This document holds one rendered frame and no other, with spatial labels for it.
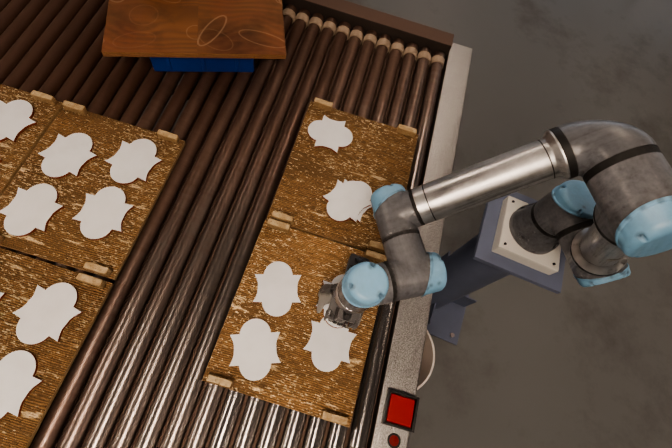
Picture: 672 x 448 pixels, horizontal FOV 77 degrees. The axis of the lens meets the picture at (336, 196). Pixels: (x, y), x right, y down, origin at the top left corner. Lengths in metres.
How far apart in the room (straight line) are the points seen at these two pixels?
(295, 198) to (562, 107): 2.27
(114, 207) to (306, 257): 0.50
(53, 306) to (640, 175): 1.18
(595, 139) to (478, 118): 1.97
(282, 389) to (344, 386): 0.14
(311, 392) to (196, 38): 1.00
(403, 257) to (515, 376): 1.57
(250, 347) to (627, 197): 0.81
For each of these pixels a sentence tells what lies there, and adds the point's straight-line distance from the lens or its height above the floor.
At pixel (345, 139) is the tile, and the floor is 0.95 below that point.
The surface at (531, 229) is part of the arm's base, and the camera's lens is 1.30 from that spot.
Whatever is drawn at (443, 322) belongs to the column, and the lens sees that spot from 2.16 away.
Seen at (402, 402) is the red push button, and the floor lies 0.93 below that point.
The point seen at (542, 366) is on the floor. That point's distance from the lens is 2.37.
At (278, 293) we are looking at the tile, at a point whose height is 0.95.
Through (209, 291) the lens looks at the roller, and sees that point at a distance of 1.11.
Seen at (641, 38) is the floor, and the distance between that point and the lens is 3.98.
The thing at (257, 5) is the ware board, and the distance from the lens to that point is 1.44.
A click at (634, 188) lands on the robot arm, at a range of 0.78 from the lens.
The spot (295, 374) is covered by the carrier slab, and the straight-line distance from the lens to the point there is 1.06.
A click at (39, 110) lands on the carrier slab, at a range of 1.44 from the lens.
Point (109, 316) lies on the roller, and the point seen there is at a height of 0.92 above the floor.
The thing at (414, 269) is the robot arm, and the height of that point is 1.28.
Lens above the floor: 2.00
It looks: 64 degrees down
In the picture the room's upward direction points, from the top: 19 degrees clockwise
